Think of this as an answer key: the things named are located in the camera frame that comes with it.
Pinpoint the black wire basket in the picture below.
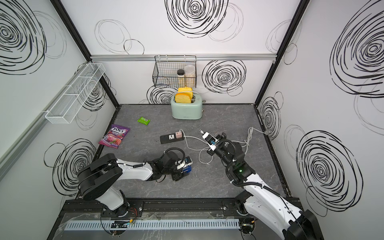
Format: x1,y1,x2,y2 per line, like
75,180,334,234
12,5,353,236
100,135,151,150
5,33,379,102
152,55,197,88

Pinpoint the dark lid spice jar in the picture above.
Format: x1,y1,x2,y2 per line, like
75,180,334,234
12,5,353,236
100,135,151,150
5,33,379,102
177,69,186,88

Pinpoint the pink USB charger adapter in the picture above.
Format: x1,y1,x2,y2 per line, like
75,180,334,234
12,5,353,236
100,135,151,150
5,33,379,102
175,131,184,140

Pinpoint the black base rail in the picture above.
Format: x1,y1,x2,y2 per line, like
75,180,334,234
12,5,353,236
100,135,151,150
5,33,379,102
59,198,246,219

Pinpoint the white lid plastic jar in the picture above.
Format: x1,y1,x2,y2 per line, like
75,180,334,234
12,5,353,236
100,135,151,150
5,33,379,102
184,65,196,88

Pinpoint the black power strip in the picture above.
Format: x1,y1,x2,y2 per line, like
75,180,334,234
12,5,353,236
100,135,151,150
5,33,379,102
160,133,184,145

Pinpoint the mint green toaster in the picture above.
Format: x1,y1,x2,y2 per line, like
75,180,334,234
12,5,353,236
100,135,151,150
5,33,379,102
171,91,203,120

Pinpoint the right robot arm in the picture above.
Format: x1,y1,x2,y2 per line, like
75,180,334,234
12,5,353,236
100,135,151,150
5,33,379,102
202,132,324,240

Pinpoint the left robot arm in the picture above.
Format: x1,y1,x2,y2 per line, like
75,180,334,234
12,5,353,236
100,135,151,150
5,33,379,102
78,148,193,218

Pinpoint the white wire wall shelf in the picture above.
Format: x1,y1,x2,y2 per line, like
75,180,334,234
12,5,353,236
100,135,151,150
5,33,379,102
45,63,105,124

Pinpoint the white USB charging cable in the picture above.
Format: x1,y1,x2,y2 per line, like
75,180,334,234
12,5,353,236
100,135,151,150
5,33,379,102
179,128,217,165

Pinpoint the grey slotted cable duct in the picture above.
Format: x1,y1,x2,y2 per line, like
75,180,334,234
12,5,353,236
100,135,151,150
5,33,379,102
64,219,240,232

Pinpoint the purple Fox's candy bag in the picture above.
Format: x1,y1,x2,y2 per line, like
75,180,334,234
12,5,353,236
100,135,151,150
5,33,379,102
99,124,131,149

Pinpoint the yellow sponge toast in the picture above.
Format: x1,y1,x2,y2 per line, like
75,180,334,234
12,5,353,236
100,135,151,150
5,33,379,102
175,88,193,104

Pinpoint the green candy packet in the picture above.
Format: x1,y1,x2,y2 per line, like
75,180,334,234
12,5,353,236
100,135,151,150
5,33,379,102
138,117,151,126

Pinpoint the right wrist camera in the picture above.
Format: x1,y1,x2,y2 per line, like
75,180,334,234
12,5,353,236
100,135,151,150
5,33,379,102
203,132,218,151

